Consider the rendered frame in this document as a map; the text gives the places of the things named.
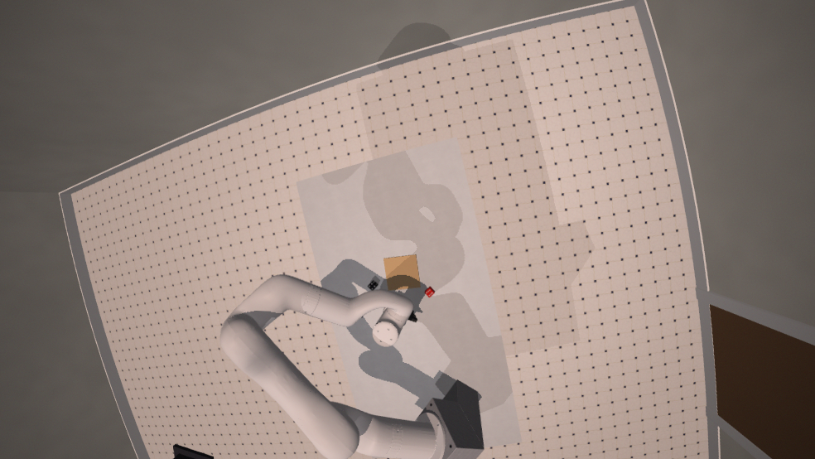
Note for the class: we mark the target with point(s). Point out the tan flat mat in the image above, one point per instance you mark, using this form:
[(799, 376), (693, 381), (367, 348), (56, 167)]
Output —
[(402, 272)]

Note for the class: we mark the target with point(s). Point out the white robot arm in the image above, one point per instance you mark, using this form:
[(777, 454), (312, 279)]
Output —
[(334, 434)]

